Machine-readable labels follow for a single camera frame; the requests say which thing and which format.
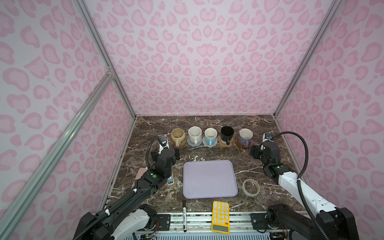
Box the beige ceramic mug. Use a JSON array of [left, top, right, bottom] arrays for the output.
[[171, 128, 187, 148]]

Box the white mug lavender handle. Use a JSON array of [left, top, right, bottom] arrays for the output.
[[238, 128, 253, 146]]

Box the white speckled mug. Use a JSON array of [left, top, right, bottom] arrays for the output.
[[188, 126, 203, 144]]

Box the black mug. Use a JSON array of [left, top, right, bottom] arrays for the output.
[[220, 126, 235, 146]]

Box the cork paw-shaped coaster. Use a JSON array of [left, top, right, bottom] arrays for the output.
[[218, 136, 235, 148]]

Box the white mug blue handle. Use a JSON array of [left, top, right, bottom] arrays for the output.
[[204, 128, 218, 144]]

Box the blue-grey woven round coaster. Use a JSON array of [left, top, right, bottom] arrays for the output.
[[187, 138, 203, 147]]

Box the brown round wooden coaster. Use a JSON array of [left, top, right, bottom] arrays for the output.
[[236, 139, 252, 149]]

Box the multicolour woven round coaster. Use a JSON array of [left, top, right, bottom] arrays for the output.
[[203, 139, 218, 148]]

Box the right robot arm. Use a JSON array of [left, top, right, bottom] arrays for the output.
[[250, 141, 359, 240]]

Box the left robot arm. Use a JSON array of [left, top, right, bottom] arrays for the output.
[[73, 148, 180, 240]]

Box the pink flat pad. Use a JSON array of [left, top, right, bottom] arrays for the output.
[[135, 168, 148, 181]]

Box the clear tape roll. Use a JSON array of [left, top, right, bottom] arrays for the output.
[[242, 179, 261, 198]]

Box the lavender plastic tray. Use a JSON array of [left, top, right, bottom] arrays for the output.
[[183, 160, 238, 199]]

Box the black marker pen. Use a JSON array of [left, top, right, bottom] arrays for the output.
[[183, 200, 187, 233]]

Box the yellow calculator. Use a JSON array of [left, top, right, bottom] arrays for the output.
[[211, 201, 230, 234]]

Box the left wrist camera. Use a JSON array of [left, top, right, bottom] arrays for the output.
[[158, 136, 170, 152]]

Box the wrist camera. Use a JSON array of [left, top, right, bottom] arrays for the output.
[[262, 133, 274, 143], [158, 136, 170, 152]]

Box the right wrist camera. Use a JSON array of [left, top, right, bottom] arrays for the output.
[[262, 133, 274, 143]]

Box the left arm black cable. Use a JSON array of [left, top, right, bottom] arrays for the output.
[[71, 134, 163, 240]]

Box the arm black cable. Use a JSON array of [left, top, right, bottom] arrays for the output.
[[71, 134, 163, 240], [259, 131, 331, 240]]

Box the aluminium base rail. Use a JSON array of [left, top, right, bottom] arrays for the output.
[[80, 209, 346, 240]]

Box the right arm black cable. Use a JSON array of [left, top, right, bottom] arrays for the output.
[[259, 131, 331, 240]]

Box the aluminium diagonal frame bar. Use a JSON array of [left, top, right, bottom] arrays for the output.
[[1, 72, 114, 240]]

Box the aluminium frame corner post left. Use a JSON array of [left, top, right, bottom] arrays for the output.
[[74, 0, 137, 120]]

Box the aluminium frame corner post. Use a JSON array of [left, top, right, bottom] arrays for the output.
[[274, 0, 344, 118], [74, 0, 137, 120]]

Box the aluminium frame corner post right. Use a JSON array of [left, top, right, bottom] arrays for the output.
[[274, 0, 344, 118]]

